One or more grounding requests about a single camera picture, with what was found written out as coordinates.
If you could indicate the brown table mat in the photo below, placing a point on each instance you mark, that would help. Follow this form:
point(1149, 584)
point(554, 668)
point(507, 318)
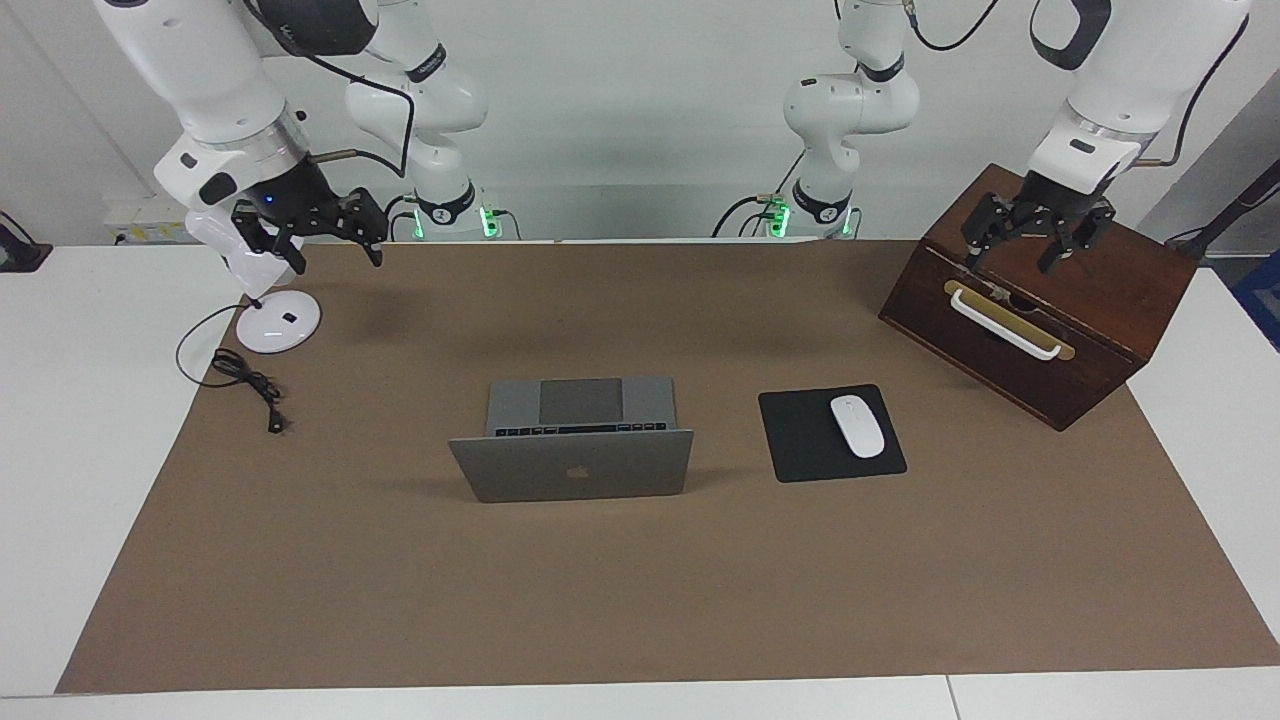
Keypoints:
point(600, 600)

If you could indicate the black clamp mount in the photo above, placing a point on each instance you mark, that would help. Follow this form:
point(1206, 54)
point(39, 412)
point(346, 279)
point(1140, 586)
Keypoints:
point(20, 255)

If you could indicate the brown wooden box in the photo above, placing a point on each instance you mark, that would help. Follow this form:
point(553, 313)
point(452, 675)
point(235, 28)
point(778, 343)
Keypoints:
point(1040, 300)

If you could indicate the grey laptop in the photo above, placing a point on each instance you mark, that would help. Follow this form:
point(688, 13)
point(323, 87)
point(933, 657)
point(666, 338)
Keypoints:
point(570, 475)

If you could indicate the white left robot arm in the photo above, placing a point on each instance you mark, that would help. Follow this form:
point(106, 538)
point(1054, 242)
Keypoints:
point(850, 105)

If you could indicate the black stand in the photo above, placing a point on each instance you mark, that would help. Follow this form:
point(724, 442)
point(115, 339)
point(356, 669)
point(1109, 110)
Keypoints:
point(1235, 205)

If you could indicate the white power strip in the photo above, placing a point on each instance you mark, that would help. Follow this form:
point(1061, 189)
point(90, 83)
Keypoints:
point(135, 225)

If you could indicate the blue crate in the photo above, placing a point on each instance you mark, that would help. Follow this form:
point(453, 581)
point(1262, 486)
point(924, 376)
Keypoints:
point(1262, 300)

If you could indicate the white computer mouse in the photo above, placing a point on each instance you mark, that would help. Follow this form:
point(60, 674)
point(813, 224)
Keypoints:
point(858, 425)

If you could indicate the white desk lamp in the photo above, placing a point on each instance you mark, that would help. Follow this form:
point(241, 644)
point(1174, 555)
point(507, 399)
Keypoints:
point(275, 325)

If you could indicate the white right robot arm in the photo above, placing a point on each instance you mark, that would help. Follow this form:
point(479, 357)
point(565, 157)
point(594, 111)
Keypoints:
point(200, 60)

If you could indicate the black mouse pad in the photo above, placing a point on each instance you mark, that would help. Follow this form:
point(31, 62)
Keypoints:
point(800, 440)

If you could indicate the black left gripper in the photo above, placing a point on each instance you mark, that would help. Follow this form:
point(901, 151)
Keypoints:
point(1045, 200)

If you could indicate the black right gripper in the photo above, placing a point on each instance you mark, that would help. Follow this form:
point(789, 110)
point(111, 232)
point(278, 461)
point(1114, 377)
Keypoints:
point(290, 200)

